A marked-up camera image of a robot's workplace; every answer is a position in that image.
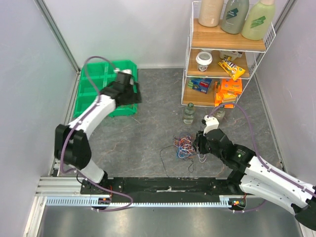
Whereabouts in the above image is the coloured wire bundle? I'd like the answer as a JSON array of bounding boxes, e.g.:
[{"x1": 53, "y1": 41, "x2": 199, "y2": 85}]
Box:
[{"x1": 172, "y1": 132, "x2": 207, "y2": 164}]

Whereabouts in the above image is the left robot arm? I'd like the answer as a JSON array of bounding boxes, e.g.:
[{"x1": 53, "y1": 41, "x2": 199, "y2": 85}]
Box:
[{"x1": 54, "y1": 82, "x2": 142, "y2": 194}]

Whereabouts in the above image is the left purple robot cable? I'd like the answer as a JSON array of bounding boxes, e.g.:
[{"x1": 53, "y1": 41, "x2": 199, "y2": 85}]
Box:
[{"x1": 59, "y1": 56, "x2": 134, "y2": 213}]

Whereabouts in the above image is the grey shampoo bottle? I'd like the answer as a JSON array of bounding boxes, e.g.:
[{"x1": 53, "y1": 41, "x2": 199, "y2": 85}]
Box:
[{"x1": 221, "y1": 0, "x2": 249, "y2": 35}]

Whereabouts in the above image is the white paper coffee cup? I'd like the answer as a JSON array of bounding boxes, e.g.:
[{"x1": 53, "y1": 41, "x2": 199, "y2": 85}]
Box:
[{"x1": 196, "y1": 51, "x2": 213, "y2": 72}]

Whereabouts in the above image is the white cup carton pack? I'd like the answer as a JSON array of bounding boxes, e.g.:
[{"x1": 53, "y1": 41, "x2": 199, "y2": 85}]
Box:
[{"x1": 219, "y1": 50, "x2": 243, "y2": 61}]

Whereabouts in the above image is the right glass bottle green cap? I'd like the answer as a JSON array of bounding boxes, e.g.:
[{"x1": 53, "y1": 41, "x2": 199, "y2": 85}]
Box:
[{"x1": 213, "y1": 104, "x2": 226, "y2": 123}]

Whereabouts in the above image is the white wire wooden shelf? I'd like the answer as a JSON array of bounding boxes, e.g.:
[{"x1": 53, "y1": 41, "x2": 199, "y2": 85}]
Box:
[{"x1": 181, "y1": 1, "x2": 276, "y2": 107}]

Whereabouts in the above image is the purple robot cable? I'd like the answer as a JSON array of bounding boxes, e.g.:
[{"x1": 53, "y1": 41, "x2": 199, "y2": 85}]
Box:
[
  {"x1": 59, "y1": 56, "x2": 134, "y2": 213},
  {"x1": 208, "y1": 103, "x2": 316, "y2": 213}
]

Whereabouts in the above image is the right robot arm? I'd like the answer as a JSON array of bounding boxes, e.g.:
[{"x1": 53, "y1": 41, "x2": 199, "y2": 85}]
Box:
[{"x1": 193, "y1": 129, "x2": 316, "y2": 230}]

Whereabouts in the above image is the grey slotted cable duct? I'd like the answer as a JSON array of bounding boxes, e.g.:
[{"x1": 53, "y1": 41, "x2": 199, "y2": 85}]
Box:
[{"x1": 46, "y1": 197, "x2": 245, "y2": 208}]

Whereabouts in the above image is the yellow candy bag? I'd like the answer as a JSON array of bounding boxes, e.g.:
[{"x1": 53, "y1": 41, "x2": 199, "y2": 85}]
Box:
[{"x1": 218, "y1": 57, "x2": 245, "y2": 81}]

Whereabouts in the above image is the beige lotion bottle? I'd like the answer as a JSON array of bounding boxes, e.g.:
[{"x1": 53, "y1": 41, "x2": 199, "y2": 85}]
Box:
[{"x1": 198, "y1": 0, "x2": 224, "y2": 28}]

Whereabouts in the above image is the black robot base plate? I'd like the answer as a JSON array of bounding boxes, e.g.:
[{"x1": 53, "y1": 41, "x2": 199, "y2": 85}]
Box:
[{"x1": 80, "y1": 177, "x2": 244, "y2": 196}]

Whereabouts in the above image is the light green shampoo bottle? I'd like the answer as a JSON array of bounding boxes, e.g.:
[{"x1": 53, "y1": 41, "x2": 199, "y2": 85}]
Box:
[{"x1": 241, "y1": 0, "x2": 276, "y2": 40}]

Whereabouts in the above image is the blue snack box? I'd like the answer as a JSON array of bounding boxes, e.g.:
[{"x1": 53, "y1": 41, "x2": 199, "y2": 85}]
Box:
[{"x1": 188, "y1": 78, "x2": 212, "y2": 94}]

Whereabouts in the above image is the left glass bottle green cap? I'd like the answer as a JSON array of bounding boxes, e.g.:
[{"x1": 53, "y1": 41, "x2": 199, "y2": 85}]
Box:
[{"x1": 182, "y1": 103, "x2": 195, "y2": 124}]

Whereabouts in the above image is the green compartment bin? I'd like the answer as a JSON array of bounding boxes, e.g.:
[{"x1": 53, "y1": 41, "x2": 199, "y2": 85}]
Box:
[{"x1": 73, "y1": 60, "x2": 138, "y2": 118}]

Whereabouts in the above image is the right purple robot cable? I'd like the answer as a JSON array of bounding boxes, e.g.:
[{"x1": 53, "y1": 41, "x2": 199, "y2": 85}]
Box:
[{"x1": 208, "y1": 103, "x2": 316, "y2": 213}]

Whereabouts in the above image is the glass bottle green cap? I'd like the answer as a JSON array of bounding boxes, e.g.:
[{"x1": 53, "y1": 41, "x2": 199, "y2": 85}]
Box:
[
  {"x1": 213, "y1": 104, "x2": 226, "y2": 123},
  {"x1": 182, "y1": 103, "x2": 195, "y2": 124}
]

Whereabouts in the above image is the orange snack boxes stack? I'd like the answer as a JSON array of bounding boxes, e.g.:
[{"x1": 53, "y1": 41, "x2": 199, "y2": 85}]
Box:
[{"x1": 214, "y1": 79, "x2": 243, "y2": 106}]

